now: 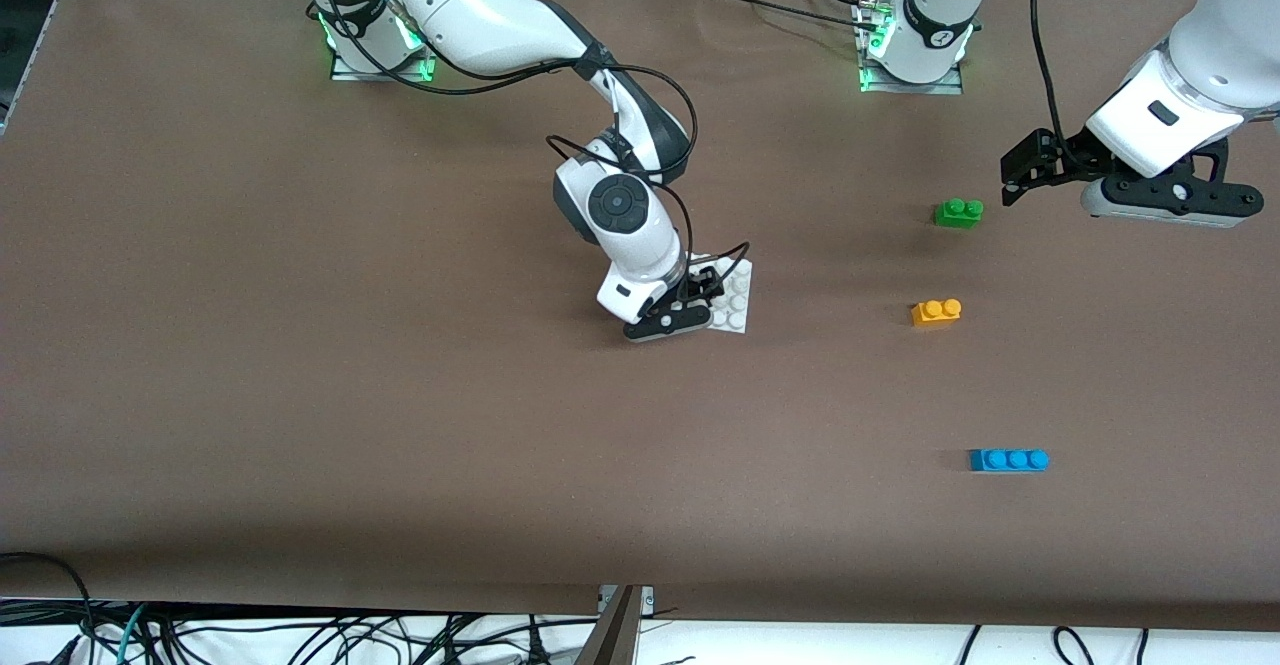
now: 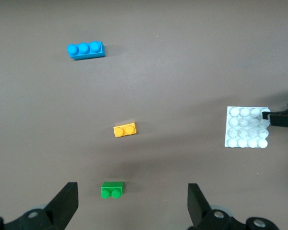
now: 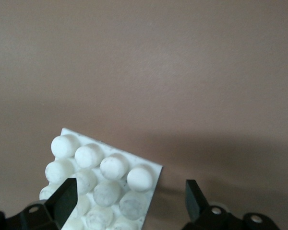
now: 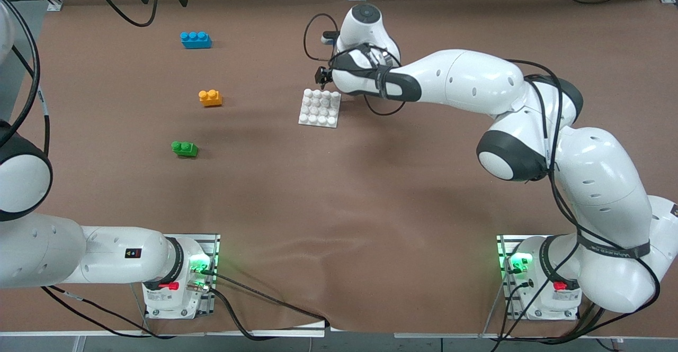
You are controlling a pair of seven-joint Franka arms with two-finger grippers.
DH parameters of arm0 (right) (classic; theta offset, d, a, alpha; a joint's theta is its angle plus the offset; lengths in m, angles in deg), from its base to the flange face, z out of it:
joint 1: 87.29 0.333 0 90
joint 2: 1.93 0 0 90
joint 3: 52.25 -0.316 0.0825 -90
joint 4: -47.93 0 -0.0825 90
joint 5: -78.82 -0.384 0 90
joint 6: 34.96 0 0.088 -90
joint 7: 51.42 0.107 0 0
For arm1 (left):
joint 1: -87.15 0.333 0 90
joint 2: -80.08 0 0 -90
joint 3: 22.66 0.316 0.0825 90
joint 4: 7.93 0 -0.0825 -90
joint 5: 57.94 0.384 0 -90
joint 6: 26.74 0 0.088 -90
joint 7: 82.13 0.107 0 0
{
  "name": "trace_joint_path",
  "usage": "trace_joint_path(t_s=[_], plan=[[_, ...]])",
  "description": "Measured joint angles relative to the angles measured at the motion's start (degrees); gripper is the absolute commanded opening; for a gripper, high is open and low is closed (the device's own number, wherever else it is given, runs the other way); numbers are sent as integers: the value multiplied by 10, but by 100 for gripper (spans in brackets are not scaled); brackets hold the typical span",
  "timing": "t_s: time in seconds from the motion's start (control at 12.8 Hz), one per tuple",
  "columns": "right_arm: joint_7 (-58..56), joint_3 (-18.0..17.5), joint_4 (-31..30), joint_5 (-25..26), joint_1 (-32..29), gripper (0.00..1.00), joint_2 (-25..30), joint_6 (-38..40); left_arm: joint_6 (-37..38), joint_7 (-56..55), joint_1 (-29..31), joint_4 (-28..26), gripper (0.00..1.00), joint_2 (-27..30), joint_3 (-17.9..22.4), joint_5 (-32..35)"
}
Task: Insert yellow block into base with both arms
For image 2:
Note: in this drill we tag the blue three-stud block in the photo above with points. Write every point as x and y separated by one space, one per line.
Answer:
86 51

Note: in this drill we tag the yellow two-stud block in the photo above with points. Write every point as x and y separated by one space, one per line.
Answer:
124 130

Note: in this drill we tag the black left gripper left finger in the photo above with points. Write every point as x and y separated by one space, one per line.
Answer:
60 206

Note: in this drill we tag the white studded base plate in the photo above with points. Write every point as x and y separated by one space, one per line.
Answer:
244 129

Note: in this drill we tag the green two-stud block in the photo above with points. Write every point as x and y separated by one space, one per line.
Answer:
111 189

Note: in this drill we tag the brown paper table cover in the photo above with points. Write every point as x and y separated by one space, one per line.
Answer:
158 83

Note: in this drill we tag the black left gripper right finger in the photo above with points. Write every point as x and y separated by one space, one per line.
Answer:
199 208

